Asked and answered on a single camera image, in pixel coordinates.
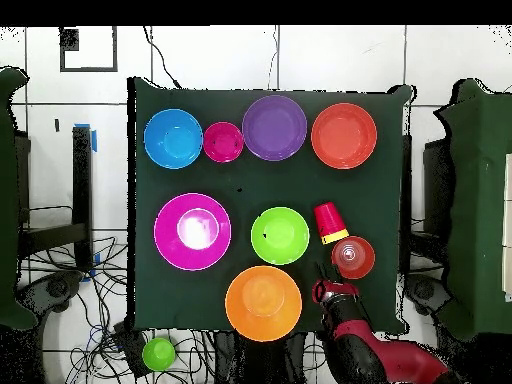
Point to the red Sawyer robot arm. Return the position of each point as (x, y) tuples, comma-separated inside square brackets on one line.
[(384, 360)]

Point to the small green round bowl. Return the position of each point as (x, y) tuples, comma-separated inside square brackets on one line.
[(158, 354)]

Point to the blue bowl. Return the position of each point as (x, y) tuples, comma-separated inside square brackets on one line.
[(172, 140)]

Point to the black square floor frame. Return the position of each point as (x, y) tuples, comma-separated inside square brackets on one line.
[(70, 38)]

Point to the dark green table cloth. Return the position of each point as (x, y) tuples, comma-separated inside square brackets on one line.
[(240, 184)]

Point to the small orange bowl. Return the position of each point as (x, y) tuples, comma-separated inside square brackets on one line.
[(364, 264)]

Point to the large light orange bowl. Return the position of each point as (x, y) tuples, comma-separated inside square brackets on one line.
[(264, 304)]

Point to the stack of yellow cups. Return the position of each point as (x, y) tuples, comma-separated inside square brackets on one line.
[(336, 238)]

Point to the large magenta bowl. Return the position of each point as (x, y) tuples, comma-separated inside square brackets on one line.
[(172, 232)]

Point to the small crimson bowl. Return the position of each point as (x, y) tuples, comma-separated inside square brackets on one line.
[(223, 142)]

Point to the green covered side table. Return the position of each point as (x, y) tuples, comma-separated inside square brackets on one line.
[(6, 200), (480, 200)]

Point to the black metal stand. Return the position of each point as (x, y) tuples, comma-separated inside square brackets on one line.
[(82, 200)]

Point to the large red-orange bowl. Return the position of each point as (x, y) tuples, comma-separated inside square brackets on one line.
[(344, 136)]

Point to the red cup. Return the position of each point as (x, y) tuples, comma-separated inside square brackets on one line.
[(328, 218)]

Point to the purple bowl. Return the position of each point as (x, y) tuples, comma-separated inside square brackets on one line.
[(274, 128)]

